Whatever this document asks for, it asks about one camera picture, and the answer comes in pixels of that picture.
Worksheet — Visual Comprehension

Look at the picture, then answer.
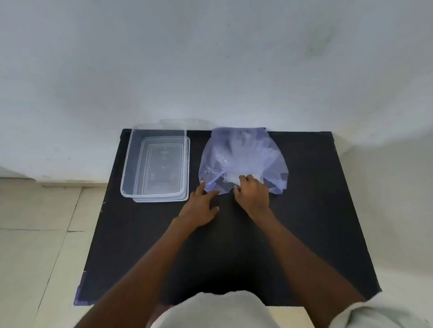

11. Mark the person's right hand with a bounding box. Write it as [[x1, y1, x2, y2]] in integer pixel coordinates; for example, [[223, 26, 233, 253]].
[[233, 174, 272, 221]]

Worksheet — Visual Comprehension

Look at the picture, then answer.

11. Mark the person's left hand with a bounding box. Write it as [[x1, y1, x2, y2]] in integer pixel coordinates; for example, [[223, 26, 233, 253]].
[[175, 181, 220, 233]]

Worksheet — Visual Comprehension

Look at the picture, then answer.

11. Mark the translucent blue plastic bag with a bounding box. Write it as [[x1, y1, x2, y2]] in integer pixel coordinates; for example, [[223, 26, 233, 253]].
[[198, 127, 289, 196]]

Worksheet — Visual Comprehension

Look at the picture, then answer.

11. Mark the person's left forearm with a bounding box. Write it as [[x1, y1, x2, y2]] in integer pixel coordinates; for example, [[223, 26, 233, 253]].
[[74, 218, 197, 328]]

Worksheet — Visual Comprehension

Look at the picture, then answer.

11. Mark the person's right forearm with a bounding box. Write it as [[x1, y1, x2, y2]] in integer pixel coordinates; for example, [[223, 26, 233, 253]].
[[252, 209, 367, 328]]

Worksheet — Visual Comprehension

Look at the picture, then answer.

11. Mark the clear plastic container lid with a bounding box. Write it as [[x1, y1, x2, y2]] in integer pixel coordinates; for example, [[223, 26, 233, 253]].
[[133, 136, 191, 203]]

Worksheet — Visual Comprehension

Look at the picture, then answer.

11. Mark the clear plastic container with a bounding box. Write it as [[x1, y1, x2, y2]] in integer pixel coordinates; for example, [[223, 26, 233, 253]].
[[120, 125, 189, 198]]

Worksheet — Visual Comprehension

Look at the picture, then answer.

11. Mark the person's white shirt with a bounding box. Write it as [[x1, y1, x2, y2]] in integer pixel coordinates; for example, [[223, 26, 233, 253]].
[[148, 290, 433, 328]]

